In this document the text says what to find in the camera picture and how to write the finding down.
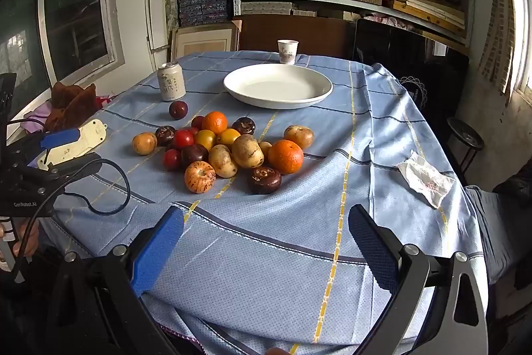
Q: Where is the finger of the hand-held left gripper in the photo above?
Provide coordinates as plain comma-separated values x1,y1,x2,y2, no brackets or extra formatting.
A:
8,129,81,158
25,153,104,183

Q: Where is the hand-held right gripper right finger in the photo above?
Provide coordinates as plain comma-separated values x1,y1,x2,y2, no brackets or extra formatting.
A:
348,204,489,355

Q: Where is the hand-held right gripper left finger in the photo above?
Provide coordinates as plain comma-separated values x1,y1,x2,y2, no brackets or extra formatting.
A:
46,206,186,355

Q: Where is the striped red yellow apple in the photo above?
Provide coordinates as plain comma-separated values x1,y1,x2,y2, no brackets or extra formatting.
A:
184,160,217,194

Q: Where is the dark red plum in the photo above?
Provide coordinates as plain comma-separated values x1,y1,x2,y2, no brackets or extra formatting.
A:
180,144,209,168
169,100,189,120

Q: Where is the orange yellow tomato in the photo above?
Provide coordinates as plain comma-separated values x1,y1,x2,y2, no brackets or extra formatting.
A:
216,128,242,148

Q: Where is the small orange mandarin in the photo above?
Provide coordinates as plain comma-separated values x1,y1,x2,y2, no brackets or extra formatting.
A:
202,111,228,135

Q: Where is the white round plate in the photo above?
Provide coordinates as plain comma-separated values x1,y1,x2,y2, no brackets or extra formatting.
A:
223,63,334,109

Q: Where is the person's left hand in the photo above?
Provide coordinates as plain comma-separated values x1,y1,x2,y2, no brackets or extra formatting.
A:
14,219,41,258

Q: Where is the cream plastic board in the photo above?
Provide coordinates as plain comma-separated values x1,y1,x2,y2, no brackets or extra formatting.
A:
37,119,109,172

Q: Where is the pink cloth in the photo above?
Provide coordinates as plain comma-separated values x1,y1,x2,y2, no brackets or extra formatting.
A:
21,107,55,135

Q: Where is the brown cloth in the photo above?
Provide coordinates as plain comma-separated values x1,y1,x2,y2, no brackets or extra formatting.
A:
45,82,100,131

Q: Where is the blue checked tablecloth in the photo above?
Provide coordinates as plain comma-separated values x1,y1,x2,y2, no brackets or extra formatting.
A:
39,51,489,355

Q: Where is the crumpled white tissue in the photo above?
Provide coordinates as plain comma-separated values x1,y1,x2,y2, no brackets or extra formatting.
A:
397,150,457,209

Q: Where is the tan spotted potato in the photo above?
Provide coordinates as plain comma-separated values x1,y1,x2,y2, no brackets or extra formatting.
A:
231,134,265,169
208,144,239,178

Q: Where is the white cup at left edge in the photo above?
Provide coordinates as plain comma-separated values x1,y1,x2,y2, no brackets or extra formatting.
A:
157,62,187,102

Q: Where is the grey blue cloth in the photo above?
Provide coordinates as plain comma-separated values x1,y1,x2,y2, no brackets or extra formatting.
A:
463,184,532,285

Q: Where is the large orange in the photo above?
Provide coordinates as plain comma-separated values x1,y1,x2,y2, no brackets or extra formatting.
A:
268,139,304,175

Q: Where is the white framed window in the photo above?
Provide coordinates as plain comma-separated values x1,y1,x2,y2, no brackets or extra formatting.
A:
0,0,125,118

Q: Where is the black round stool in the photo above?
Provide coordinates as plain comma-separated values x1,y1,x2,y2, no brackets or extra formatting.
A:
447,117,485,175

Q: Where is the white wooden slat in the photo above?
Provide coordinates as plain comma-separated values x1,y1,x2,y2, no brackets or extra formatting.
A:
145,0,169,54

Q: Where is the black jacket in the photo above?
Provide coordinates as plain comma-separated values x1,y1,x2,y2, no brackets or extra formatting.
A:
492,171,532,198

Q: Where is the stack of blue patterned boxes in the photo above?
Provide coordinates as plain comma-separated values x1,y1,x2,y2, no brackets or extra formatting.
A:
177,0,231,27

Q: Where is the black glossy panel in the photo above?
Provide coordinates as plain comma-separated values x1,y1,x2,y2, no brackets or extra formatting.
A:
352,18,470,131

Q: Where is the white paper cup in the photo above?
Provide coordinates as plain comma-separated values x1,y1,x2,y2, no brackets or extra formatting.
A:
278,39,299,65

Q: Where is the brown wooden board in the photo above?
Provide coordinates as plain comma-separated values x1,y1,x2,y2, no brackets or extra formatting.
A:
233,15,357,60

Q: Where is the bright window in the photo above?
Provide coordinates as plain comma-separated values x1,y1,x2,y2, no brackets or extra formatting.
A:
509,0,532,106

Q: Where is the brick pattern curtain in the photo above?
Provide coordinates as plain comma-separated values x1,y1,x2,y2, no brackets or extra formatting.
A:
478,0,516,89

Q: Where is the black cable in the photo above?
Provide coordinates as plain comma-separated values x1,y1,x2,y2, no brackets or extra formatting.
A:
58,157,131,216

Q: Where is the light wooden picture frame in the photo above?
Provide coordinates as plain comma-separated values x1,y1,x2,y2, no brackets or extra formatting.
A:
171,22,239,62

